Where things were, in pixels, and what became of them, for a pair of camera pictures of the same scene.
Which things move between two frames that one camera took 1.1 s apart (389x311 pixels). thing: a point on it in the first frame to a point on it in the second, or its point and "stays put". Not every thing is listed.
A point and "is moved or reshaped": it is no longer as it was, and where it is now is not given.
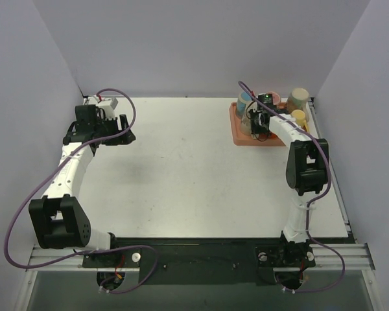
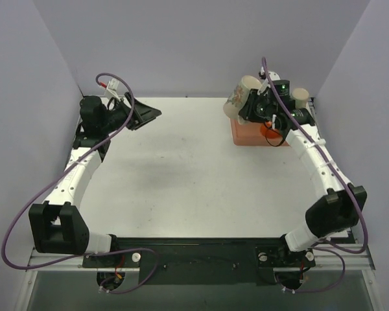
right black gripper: (256, 122) to (248, 108)
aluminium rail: (327, 258) stays put
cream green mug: (297, 100) stays put
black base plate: (201, 261) stays put
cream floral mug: (246, 124) is moved or reshaped
